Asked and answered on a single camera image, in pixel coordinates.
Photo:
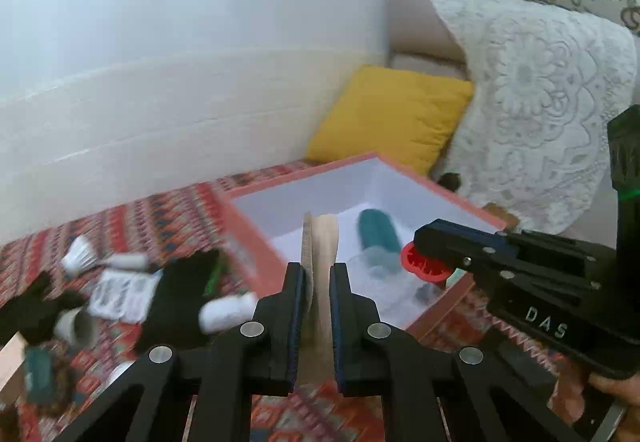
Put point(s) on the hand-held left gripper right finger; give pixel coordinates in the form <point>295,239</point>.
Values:
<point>336,317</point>

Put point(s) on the white barcode blister pack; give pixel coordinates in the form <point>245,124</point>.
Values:
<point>120,294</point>

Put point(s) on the white plastic bottle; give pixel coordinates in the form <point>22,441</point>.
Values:
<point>227,313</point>

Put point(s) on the red round plastic disc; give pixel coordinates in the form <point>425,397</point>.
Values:
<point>425,269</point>

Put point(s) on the beige sofa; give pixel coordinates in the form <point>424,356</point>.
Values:
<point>415,22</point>

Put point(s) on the pink cardboard box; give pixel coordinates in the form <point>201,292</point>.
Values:
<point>250,242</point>

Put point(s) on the white lace pillow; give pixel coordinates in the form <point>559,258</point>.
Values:
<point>530,97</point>

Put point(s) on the green small item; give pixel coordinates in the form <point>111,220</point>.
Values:
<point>212,278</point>

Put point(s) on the large black cloth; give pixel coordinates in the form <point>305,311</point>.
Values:
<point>180,302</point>

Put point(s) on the clear plastic container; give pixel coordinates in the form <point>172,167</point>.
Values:
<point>372,264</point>

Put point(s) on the teal cylindrical object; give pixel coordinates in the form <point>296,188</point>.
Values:
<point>377,232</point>

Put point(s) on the beige wooden piece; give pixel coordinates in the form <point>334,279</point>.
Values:
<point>322,247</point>

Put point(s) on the brown cardboard box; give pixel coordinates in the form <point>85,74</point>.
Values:
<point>10,364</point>

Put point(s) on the white ribbed bulb housing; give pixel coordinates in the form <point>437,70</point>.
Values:
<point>75,326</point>

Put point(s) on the small black cloth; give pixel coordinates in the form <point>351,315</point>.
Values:
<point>30,309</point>

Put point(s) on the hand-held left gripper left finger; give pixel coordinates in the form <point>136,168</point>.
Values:
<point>299,307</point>

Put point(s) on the person's right hand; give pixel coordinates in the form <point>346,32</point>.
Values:
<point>617,387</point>

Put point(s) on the yellow cushion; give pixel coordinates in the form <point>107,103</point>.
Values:
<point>390,117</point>

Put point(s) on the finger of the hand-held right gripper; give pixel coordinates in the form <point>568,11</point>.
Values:
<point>525,272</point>
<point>450,232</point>

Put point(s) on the white tube with black cap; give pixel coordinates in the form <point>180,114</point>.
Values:
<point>125,262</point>

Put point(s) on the red patterned blanket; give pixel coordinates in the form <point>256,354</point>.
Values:
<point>165,217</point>

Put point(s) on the teal small packet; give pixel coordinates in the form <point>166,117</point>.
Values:
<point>40,372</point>

